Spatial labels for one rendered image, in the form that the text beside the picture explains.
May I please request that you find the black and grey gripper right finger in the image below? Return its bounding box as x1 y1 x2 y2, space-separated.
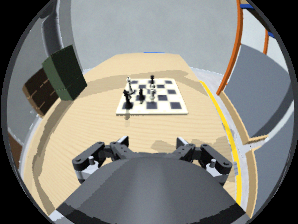
163 137 233 187

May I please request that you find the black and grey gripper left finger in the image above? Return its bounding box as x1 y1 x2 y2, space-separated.
72 136 143 184

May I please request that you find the chessboard with chess pieces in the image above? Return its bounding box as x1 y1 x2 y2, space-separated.
116 79 188 115

